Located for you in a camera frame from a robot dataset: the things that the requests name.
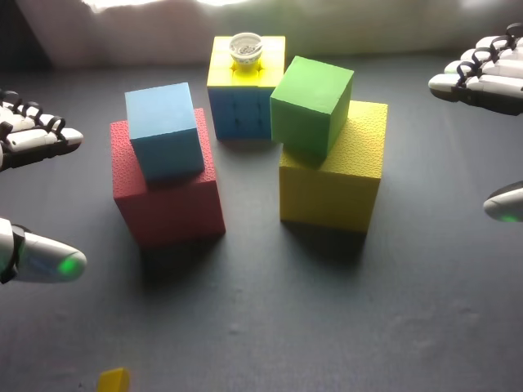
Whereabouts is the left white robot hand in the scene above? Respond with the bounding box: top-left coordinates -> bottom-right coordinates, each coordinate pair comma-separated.
0,89 -> 89,285

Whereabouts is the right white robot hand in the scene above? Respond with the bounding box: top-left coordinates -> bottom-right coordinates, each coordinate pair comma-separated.
427,22 -> 523,224

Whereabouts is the blue foam cube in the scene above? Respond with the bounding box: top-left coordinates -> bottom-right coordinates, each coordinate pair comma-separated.
124,82 -> 205,184

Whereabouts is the green foam cube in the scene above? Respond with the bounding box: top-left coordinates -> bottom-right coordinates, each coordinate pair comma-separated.
269,56 -> 355,159

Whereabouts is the large red textured cube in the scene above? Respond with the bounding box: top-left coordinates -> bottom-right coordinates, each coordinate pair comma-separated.
110,108 -> 227,248

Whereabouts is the large yellow textured cube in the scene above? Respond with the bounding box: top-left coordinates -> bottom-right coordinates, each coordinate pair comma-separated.
278,100 -> 389,234

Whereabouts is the Rubik's puzzle cube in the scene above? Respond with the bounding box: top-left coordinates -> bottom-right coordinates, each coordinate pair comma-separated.
206,35 -> 287,142

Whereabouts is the small white patterned cup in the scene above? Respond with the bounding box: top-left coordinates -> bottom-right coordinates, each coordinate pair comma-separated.
228,32 -> 265,65

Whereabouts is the small yellow block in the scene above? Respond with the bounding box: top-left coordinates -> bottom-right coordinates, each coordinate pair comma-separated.
96,367 -> 132,392

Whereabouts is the grey table cloth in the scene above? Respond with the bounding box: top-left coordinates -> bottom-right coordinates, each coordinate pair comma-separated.
0,52 -> 523,392

